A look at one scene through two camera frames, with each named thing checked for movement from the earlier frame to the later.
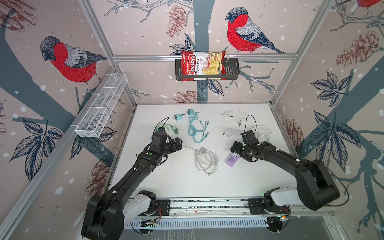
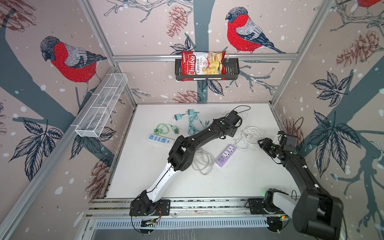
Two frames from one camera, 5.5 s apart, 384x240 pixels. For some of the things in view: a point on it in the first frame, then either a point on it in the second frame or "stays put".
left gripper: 179,144 -> 234,129
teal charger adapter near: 178,116 stays put
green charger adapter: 175,129 stays put
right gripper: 236,149 -> 264,143
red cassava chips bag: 198,63 stays put
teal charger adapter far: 191,112 stays put
